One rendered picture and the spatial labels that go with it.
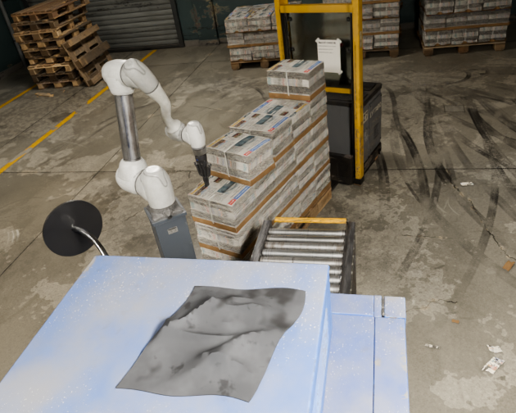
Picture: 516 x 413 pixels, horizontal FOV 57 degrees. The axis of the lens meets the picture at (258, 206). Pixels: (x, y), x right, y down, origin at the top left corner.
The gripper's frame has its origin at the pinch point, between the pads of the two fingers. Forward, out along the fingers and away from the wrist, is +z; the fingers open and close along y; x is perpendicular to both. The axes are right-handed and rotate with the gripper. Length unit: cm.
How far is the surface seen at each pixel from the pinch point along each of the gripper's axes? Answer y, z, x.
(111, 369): -123, -79, 167
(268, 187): -18, 25, -42
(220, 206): -9.7, 15.7, 2.1
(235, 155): -9.5, -9.1, -22.4
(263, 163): -20.1, 3.3, -37.6
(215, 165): 10.1, 2.5, -23.5
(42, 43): 588, 17, -298
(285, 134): -18, -1, -74
